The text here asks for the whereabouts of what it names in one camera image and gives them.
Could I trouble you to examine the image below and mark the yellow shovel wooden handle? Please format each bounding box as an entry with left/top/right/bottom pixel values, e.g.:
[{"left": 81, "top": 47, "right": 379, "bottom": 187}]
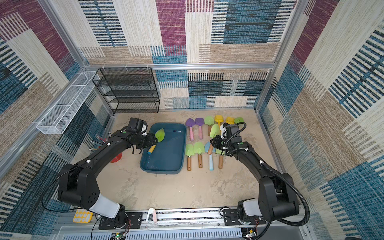
[{"left": 225, "top": 117, "right": 235, "bottom": 125}]

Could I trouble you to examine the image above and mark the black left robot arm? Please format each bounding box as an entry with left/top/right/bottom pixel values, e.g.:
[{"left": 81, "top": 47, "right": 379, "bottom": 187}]
[{"left": 58, "top": 131, "right": 158, "bottom": 228}]

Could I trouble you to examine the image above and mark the green shovel yellow handle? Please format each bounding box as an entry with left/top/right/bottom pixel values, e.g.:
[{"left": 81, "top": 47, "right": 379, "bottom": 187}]
[{"left": 234, "top": 117, "right": 244, "bottom": 125}]

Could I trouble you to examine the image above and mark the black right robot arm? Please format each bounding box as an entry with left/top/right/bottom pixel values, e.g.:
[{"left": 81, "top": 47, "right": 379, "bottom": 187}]
[{"left": 210, "top": 136, "right": 310, "bottom": 227}]

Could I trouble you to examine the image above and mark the yellow calculator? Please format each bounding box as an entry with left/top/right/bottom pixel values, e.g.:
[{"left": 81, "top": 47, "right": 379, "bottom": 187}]
[{"left": 73, "top": 209, "right": 94, "bottom": 224}]

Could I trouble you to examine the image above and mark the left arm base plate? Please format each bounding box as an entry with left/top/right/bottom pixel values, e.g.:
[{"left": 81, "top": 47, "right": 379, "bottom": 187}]
[{"left": 98, "top": 212, "right": 143, "bottom": 230}]

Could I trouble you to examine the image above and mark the white pink clip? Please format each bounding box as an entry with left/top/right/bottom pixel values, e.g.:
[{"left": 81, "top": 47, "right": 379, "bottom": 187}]
[{"left": 146, "top": 208, "right": 157, "bottom": 223}]

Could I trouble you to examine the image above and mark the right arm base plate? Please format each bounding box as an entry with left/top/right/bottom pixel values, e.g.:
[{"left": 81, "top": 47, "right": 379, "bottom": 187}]
[{"left": 220, "top": 208, "right": 267, "bottom": 226}]

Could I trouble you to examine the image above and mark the red pencil holder cup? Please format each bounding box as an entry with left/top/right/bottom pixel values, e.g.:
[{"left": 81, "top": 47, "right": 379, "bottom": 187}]
[{"left": 90, "top": 135, "right": 123, "bottom": 163}]

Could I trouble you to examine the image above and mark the light blue shovel white handle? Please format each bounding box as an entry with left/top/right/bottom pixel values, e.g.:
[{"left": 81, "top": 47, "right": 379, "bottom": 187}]
[{"left": 205, "top": 142, "right": 214, "bottom": 171}]

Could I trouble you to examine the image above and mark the purple shovel pink handle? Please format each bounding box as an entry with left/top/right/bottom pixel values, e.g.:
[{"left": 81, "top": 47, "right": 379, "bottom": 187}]
[
  {"left": 195, "top": 118, "right": 205, "bottom": 140},
  {"left": 186, "top": 118, "right": 196, "bottom": 142}
]

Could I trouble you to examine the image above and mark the white mesh wall basket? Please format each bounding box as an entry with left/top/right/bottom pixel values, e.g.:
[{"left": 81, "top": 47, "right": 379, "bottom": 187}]
[{"left": 37, "top": 72, "right": 96, "bottom": 135}]

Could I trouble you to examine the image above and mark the teal plastic storage box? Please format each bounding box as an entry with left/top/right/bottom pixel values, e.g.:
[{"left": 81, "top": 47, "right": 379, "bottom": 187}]
[{"left": 140, "top": 123, "right": 187, "bottom": 175}]

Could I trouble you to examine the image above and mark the black wire shelf rack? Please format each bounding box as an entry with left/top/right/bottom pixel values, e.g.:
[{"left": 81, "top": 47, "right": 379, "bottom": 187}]
[{"left": 92, "top": 67, "right": 160, "bottom": 114}]

